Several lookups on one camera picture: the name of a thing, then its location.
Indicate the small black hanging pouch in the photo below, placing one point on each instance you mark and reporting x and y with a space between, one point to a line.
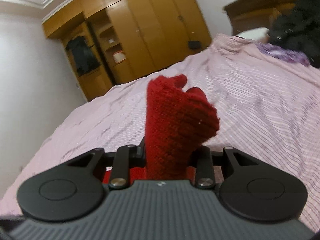
194 45

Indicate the brown wooden wardrobe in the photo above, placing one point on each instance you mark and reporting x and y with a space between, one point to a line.
153 34

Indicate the white pink shelf container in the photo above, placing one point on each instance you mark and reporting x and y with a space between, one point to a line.
119 56

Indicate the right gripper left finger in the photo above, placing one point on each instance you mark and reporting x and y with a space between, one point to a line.
140 154

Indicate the red knitted sweater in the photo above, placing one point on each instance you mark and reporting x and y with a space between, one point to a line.
177 123

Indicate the dark wooden headboard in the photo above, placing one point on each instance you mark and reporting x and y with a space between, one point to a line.
250 14

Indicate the purple patterned cloth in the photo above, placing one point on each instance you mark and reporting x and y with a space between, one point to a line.
290 56

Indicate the pink checked bed sheet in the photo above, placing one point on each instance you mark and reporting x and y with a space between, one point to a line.
268 108

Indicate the black clothes pile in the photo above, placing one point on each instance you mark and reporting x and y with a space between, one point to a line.
299 30

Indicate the dark hanging garment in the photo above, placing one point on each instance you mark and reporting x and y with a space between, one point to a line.
84 58

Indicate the white pillow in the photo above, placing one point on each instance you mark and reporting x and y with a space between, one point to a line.
256 34

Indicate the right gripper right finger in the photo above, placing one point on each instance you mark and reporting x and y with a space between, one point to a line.
198 156

